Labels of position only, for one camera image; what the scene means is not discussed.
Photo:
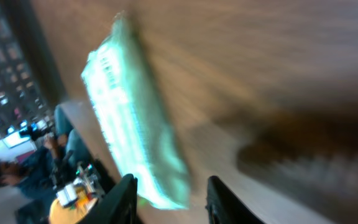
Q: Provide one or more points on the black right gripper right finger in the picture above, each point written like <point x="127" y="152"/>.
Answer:
<point x="224" y="207"/>

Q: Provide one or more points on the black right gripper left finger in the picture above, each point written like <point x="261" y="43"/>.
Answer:
<point x="118" y="207"/>

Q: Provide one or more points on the large teal wipes pack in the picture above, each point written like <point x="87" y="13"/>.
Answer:
<point x="133" y="118"/>

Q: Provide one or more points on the cluttered background desk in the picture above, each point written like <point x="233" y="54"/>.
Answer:
<point x="76" y="198"/>

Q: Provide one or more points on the seated person in background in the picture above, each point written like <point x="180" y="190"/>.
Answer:
<point x="32" y="176"/>

